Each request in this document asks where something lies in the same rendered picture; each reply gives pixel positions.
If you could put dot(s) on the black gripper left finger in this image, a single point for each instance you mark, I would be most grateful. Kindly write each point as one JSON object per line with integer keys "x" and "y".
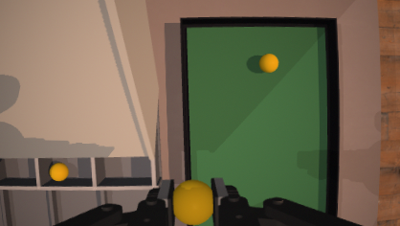
{"x": 156, "y": 210}

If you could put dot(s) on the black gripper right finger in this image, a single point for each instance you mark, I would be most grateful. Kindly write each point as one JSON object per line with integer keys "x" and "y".
{"x": 276, "y": 211}

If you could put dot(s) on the orange ball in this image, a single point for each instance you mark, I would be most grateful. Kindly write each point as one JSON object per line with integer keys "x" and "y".
{"x": 268, "y": 63}
{"x": 59, "y": 171}
{"x": 192, "y": 202}

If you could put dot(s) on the green tray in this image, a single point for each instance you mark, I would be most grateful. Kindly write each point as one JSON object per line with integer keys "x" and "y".
{"x": 267, "y": 134}

